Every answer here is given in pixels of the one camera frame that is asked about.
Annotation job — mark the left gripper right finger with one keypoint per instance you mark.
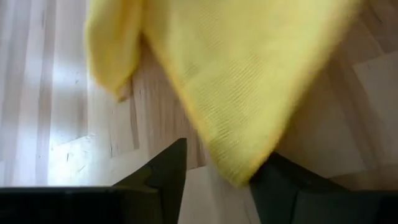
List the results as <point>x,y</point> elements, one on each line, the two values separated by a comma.
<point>276,193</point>

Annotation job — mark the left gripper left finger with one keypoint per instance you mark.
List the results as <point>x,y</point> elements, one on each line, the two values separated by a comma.
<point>168,174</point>

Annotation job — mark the yellow microfiber towel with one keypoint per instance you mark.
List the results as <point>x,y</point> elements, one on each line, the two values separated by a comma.
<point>233,77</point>

